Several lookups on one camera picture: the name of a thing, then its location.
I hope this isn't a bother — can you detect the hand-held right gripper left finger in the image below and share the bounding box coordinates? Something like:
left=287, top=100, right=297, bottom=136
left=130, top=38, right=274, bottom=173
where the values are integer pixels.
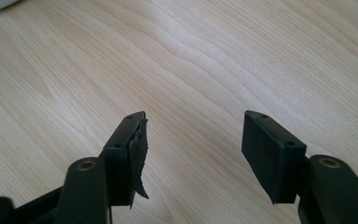
left=98, top=110, right=150, bottom=210

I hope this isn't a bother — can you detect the white object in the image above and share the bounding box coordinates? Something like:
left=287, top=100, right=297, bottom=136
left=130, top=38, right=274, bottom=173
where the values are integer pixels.
left=0, top=0, right=22, bottom=13

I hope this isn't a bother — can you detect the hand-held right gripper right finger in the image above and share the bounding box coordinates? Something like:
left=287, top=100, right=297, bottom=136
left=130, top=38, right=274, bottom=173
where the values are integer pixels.
left=241, top=109, right=308, bottom=205

